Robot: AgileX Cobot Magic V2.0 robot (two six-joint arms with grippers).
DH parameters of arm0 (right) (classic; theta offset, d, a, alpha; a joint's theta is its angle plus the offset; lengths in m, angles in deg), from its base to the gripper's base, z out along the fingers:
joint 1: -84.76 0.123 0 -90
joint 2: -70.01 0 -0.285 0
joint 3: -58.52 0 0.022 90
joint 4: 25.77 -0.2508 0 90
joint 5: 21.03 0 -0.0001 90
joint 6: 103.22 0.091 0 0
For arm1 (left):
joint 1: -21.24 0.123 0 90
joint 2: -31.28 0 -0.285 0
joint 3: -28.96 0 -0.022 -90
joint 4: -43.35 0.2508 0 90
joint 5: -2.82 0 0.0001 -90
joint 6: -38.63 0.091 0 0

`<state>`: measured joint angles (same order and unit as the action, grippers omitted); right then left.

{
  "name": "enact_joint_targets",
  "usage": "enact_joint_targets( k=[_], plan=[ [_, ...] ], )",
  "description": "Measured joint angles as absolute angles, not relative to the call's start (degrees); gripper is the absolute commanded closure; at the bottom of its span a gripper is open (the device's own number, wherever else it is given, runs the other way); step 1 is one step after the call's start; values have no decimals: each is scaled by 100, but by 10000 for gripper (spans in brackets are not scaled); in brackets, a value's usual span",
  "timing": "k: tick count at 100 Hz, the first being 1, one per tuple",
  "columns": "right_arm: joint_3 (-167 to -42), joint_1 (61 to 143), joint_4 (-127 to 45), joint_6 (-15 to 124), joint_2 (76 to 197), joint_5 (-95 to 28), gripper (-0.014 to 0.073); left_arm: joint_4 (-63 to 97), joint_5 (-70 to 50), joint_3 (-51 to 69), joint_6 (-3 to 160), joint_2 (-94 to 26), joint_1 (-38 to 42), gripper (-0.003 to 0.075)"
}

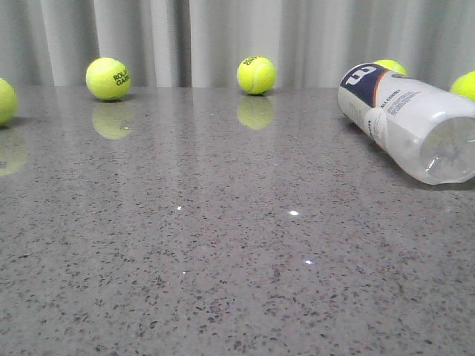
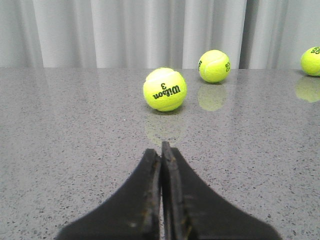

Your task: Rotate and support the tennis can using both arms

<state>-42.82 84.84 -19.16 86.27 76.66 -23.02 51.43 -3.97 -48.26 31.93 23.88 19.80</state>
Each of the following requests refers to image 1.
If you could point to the white Wilson tennis ball can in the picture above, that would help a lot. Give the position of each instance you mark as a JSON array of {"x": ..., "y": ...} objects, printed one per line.
[{"x": 427, "y": 131}]

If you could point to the centre tennis ball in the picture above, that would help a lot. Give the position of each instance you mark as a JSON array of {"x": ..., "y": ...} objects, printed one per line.
[{"x": 256, "y": 75}]

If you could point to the tennis ball with Roland Garros print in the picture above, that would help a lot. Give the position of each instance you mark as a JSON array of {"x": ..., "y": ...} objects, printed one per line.
[{"x": 108, "y": 79}]

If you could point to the right tennis ball with Wilson print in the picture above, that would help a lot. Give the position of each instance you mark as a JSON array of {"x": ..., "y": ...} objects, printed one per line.
[{"x": 391, "y": 65}]

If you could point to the far left tennis ball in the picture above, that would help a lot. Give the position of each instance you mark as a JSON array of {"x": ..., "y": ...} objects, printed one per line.
[{"x": 8, "y": 102}]

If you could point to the far right tennis ball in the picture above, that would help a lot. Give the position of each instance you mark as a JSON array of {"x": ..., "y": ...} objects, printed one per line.
[{"x": 465, "y": 85}]

